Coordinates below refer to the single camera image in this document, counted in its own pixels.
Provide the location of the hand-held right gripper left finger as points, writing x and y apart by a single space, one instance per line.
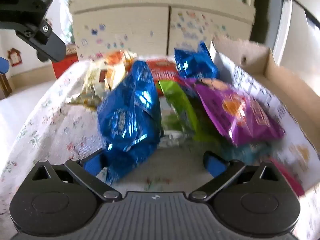
93 163

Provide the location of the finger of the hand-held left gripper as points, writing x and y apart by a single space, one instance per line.
3 66
50 45

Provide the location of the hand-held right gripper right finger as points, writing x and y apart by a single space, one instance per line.
215 165

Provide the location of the yellow snack packet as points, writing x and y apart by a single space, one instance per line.
90 87

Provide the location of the large blue foil snack bag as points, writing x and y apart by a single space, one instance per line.
130 110

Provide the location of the cardboard box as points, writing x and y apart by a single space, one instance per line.
287 85

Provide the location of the red carton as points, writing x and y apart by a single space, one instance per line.
65 63

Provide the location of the purple snack bag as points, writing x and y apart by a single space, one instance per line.
237 115

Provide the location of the floral tablecloth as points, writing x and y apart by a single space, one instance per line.
50 130

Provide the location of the green snack bag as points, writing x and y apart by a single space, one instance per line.
180 110

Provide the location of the cream croissant snack bag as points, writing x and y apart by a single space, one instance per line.
117 62

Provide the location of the small blue foil snack bag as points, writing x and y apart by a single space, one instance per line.
195 65

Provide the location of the cream cabinet with stickers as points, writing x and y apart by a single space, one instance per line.
150 25

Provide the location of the red snack bag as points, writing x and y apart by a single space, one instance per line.
162 71

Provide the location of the silver refrigerator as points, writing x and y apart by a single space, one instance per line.
295 25

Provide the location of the red house wall decoration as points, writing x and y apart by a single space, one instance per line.
13 56

